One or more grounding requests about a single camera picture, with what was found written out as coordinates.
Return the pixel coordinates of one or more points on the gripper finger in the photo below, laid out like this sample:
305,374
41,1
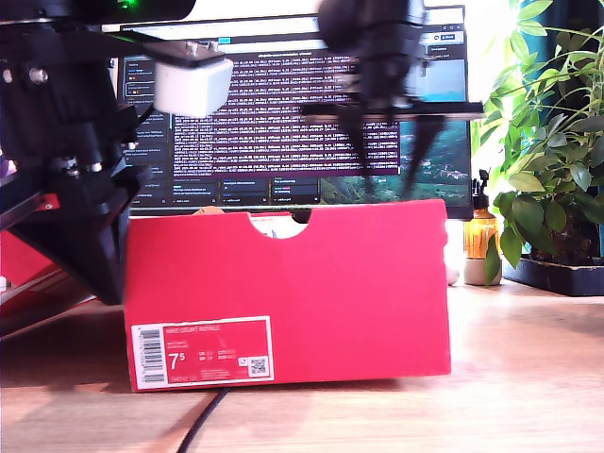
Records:
85,259
424,146
356,141

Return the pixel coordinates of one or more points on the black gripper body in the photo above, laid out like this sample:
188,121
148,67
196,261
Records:
61,127

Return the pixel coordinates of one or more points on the red Nike shoebox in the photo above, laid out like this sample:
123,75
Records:
292,302

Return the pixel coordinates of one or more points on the large computer monitor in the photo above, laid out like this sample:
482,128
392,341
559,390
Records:
283,141

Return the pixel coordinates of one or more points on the amber pump bottle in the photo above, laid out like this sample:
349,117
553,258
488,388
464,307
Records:
480,236

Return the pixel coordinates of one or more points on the green leafy plant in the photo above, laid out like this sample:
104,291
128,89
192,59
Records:
547,156

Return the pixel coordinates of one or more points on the brown cardboard insert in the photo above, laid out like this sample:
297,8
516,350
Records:
207,210

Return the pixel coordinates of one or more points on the white plastic device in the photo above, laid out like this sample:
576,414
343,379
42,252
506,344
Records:
452,278

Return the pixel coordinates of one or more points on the beige round pot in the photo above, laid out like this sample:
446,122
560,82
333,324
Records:
474,273

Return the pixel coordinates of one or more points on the black plant tray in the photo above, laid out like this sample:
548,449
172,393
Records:
566,280

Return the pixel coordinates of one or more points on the dark teal curtain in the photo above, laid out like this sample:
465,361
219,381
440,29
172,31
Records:
571,14

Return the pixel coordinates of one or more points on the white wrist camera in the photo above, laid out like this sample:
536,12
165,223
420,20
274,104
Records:
193,89

